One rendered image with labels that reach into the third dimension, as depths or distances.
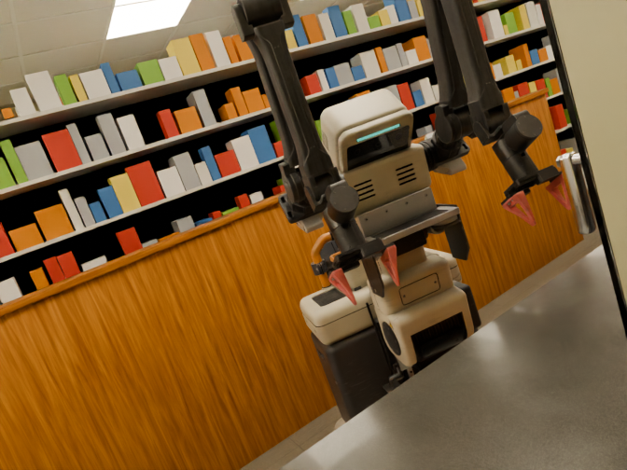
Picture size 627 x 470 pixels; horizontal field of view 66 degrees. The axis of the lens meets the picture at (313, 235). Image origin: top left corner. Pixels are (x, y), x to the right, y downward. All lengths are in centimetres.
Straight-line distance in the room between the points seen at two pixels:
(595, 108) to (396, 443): 42
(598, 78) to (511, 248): 301
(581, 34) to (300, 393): 230
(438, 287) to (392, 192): 30
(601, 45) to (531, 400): 39
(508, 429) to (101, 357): 188
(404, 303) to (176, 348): 125
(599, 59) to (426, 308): 98
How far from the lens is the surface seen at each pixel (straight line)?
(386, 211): 128
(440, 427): 65
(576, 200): 58
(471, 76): 120
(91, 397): 232
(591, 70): 49
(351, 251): 96
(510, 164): 117
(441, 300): 138
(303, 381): 259
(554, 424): 62
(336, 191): 93
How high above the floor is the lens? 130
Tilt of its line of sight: 10 degrees down
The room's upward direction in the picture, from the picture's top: 20 degrees counter-clockwise
